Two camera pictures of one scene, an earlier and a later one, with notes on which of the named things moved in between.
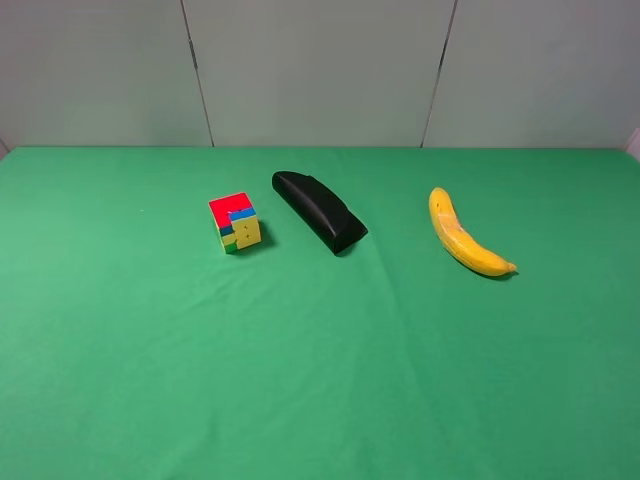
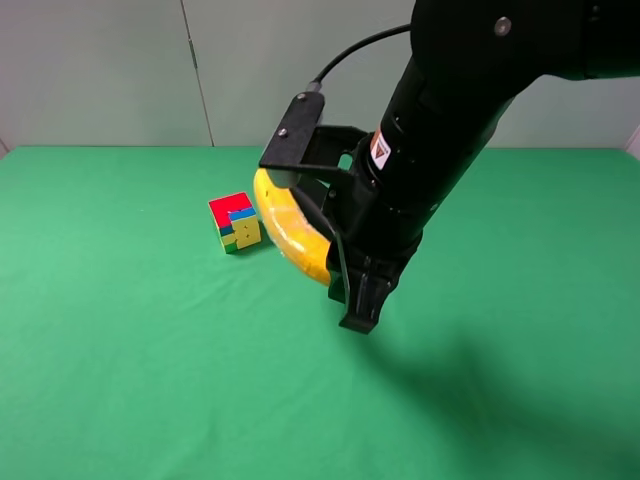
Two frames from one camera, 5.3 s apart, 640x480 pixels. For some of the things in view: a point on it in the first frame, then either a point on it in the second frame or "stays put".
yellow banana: x=459 y=242 to x=294 y=229
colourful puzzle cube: x=236 y=220 stays put
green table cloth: x=133 y=346 stays put
